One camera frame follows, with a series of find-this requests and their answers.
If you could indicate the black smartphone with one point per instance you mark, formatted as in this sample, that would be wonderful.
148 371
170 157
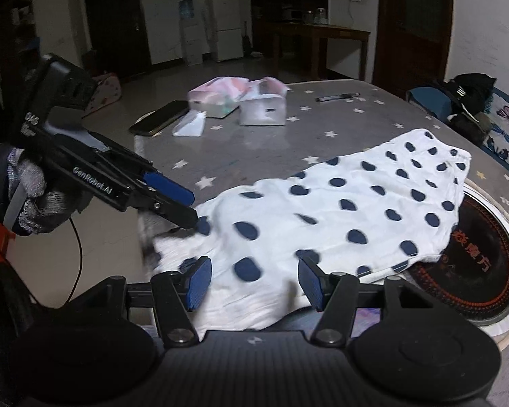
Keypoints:
159 117

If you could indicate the butterfly print cushion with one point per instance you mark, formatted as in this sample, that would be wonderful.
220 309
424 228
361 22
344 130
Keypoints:
507 123

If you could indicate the white polka dot garment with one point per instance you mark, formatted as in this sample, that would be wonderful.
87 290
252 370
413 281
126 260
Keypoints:
322 216

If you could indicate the pink spotted floor item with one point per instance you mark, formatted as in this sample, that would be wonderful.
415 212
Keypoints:
106 93

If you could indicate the person's left hand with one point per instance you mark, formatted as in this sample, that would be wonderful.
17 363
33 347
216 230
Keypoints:
36 203

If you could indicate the grey star print tablecloth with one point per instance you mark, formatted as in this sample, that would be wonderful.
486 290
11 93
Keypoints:
322 127

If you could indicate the white water dispenser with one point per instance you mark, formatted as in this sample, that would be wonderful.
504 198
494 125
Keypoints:
191 36

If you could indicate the white storage box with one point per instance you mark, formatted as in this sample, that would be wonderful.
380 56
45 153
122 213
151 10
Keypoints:
264 108

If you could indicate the round black induction cooker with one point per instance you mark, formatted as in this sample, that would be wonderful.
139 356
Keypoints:
479 258

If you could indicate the dark wooden table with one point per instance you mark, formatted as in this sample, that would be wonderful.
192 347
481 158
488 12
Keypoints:
322 34

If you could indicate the blue cloth bundle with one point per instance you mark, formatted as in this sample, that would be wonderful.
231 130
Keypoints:
426 99

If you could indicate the black pen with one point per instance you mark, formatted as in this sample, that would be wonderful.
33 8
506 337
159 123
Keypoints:
337 97

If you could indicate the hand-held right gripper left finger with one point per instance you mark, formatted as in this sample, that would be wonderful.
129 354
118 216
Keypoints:
197 283

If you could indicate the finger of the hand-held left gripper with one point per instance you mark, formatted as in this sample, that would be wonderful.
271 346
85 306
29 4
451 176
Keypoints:
169 186
176 214

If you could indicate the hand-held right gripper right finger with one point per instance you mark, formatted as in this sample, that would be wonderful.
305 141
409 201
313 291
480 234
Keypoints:
310 283

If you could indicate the dark wooden door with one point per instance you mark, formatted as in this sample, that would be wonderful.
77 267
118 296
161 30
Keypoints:
116 29
413 21

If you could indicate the white tissue packet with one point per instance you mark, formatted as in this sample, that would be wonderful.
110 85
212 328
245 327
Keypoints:
189 123

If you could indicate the white refrigerator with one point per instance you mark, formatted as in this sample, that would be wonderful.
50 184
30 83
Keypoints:
227 25

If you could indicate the black bag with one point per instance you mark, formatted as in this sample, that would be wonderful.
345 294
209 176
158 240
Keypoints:
471 93

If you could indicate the pink tissue pack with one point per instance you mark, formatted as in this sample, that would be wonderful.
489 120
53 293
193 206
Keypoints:
215 97

